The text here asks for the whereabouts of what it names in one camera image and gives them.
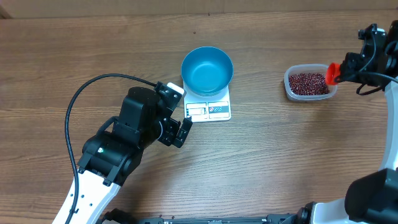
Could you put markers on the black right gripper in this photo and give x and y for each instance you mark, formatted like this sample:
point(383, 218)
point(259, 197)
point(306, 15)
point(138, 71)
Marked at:
point(352, 61)

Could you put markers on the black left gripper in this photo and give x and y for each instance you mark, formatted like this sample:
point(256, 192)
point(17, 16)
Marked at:
point(169, 137)

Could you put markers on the orange scoop with blue handle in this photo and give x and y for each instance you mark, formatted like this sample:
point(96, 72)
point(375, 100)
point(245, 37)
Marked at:
point(332, 73)

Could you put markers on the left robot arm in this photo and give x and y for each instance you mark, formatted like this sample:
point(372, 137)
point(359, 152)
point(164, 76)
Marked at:
point(111, 155)

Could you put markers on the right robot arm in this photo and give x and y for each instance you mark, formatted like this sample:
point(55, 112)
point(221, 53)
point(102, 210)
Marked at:
point(372, 198)

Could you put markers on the white digital kitchen scale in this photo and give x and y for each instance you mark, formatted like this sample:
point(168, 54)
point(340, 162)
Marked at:
point(207, 108)

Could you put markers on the blue plastic bowl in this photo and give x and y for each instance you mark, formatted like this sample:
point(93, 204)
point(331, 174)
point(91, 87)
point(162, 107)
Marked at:
point(207, 70)

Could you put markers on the clear plastic container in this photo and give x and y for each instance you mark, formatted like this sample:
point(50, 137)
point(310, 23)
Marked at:
point(307, 68)

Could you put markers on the red beans in container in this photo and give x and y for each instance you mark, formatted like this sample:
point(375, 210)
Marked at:
point(308, 84)

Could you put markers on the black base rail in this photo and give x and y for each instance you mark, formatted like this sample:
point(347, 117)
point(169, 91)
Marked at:
point(117, 216)

